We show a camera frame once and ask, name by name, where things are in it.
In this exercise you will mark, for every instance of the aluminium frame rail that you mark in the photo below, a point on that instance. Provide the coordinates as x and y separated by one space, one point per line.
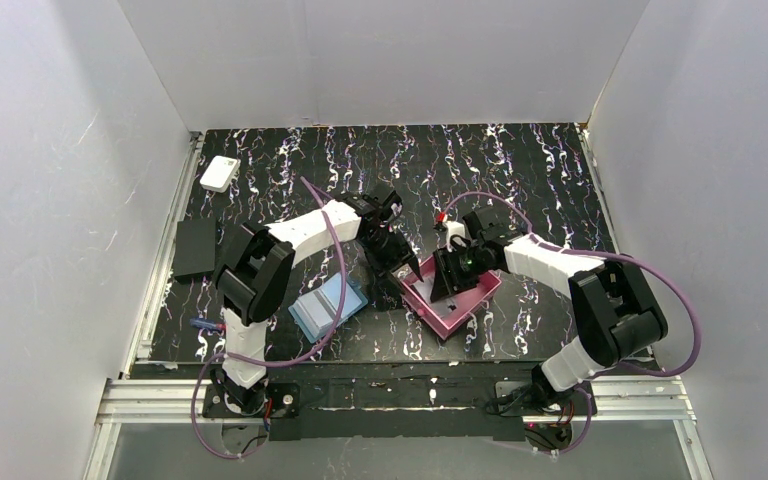
617 398
141 340

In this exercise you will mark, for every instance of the credit card in pink box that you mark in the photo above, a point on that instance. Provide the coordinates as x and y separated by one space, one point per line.
447 306

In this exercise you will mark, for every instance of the credit card with stripe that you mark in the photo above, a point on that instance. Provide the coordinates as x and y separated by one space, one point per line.
314 312

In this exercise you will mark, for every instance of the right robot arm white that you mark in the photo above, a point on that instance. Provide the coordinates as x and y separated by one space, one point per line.
614 309

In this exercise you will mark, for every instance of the black box far left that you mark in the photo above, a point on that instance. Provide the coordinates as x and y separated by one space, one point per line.
195 249

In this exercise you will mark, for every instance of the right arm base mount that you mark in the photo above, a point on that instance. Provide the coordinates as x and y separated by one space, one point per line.
563 419

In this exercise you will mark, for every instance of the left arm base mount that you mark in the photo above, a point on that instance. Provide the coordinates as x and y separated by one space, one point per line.
254 407

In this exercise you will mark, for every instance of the aluminium frame rail front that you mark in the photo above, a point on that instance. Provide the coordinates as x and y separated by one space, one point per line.
617 398

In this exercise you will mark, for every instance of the pink plastic box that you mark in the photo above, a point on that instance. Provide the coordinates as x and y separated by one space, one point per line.
446 316

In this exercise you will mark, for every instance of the aluminium frame rail left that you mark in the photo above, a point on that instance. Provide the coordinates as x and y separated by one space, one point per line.
141 340

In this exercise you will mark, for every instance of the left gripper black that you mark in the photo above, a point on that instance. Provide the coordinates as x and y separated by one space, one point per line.
392 250

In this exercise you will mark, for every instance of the blue red pen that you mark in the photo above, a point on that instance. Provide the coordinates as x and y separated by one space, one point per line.
204 324

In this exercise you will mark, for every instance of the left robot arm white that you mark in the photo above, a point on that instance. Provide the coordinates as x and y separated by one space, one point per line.
254 272

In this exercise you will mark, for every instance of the white small device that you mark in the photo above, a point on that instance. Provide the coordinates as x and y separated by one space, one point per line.
220 171

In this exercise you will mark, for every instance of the blue card holder wallet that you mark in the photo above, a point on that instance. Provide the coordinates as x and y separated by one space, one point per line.
331 289

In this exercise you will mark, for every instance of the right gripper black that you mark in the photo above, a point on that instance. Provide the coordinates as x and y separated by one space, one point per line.
454 270

